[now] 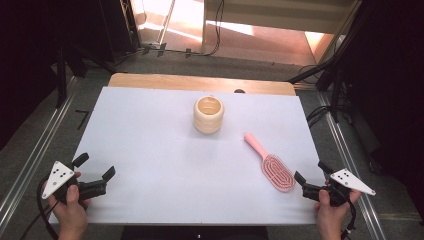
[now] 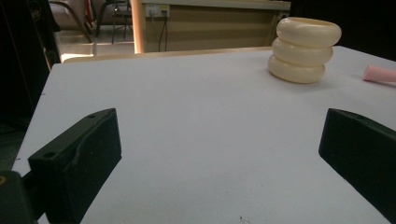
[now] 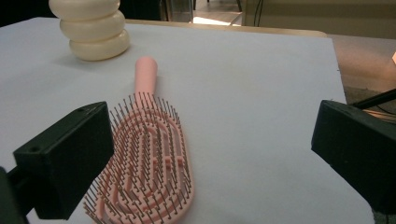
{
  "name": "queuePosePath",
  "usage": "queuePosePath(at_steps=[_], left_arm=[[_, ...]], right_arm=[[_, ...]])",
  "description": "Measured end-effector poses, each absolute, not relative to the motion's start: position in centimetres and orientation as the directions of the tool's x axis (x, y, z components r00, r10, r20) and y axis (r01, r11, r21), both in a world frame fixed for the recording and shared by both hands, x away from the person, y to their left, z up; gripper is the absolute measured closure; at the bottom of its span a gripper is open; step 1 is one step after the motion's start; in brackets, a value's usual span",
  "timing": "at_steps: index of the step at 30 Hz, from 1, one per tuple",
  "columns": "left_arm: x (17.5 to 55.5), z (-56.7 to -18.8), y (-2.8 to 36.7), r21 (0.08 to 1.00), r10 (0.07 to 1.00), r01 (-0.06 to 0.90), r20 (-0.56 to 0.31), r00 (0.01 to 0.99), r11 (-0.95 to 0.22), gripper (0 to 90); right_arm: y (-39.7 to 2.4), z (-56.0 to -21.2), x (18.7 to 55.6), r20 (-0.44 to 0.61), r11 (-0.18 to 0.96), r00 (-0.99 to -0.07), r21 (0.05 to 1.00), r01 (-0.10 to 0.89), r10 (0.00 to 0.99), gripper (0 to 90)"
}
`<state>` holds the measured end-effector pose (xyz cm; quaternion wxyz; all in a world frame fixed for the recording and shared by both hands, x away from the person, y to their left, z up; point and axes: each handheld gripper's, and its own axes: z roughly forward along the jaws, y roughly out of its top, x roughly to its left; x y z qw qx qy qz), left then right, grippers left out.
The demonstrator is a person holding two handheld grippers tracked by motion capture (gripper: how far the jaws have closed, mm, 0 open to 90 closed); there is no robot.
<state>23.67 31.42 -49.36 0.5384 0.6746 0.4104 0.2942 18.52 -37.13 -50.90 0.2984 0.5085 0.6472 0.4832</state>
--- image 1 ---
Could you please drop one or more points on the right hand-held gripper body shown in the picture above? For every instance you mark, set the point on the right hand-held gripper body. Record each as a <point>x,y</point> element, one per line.
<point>350,181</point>

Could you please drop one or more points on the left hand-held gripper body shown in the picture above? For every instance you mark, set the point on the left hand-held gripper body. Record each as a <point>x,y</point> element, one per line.
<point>58,176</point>

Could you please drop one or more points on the pink hairbrush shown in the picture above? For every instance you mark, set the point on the pink hairbrush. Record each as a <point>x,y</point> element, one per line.
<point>278,173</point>

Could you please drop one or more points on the cream ribbed cup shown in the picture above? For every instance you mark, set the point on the cream ribbed cup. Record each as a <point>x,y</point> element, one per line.
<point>208,123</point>

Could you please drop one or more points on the person's right hand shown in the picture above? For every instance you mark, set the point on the person's right hand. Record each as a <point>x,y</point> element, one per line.
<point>331,216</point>

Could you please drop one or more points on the person's left hand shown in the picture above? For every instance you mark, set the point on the person's left hand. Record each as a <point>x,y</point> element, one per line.
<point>71,215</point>

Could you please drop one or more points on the white table board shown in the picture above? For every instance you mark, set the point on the white table board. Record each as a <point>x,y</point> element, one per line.
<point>166,166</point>

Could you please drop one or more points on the black tripod stand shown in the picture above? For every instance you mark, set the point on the black tripod stand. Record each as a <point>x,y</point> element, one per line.
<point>335,83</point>

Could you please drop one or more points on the small black round knob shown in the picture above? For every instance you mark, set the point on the small black round knob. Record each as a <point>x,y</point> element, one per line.
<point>239,90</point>

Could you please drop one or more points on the black cabinet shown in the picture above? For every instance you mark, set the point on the black cabinet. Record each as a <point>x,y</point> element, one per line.
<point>116,26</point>

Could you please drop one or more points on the white metal pole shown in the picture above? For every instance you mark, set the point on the white metal pole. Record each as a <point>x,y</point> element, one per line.
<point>166,23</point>

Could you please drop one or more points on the metal floor rail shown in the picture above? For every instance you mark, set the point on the metal floor rail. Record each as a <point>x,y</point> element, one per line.
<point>346,160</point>
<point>30,160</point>

